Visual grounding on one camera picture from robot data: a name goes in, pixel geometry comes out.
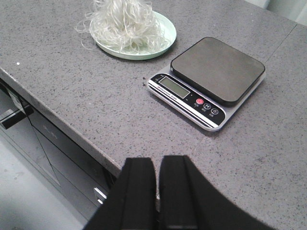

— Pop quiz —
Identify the white pleated curtain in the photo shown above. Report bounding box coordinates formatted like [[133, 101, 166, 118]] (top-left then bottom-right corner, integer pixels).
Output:
[[246, 0, 307, 26]]

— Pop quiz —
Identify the black cabinet handle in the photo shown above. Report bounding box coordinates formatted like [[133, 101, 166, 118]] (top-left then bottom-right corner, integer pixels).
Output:
[[0, 105, 34, 129]]

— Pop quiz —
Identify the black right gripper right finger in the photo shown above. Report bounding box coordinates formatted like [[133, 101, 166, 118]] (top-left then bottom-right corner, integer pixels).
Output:
[[159, 155, 271, 230]]

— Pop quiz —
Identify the black silver kitchen scale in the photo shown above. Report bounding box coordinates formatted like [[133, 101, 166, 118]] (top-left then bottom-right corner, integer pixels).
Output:
[[147, 37, 266, 132]]

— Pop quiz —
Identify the dark grey cabinet front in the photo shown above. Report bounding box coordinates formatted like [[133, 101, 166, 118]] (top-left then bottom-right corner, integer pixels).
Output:
[[0, 81, 115, 220]]

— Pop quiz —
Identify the light green round plate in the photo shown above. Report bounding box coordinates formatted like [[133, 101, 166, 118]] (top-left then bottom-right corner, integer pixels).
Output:
[[90, 11, 177, 60]]

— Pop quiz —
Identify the white vermicelli noodle bundle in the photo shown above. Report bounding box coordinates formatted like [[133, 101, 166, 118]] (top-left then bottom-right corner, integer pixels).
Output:
[[75, 0, 164, 51]]

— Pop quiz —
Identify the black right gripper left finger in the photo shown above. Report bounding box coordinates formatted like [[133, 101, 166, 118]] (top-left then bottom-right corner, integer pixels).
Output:
[[84, 158, 156, 230]]

